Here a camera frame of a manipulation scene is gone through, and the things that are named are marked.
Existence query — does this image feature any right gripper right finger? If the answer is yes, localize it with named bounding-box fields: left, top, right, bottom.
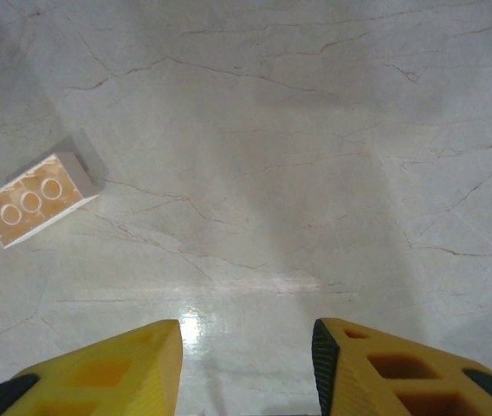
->
left=311, top=317, right=492, bottom=416

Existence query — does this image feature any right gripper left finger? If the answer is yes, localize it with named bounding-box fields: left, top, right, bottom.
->
left=0, top=319, right=185, bottom=416

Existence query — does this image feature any white lego brick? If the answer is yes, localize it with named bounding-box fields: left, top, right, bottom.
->
left=0, top=151, right=100, bottom=250

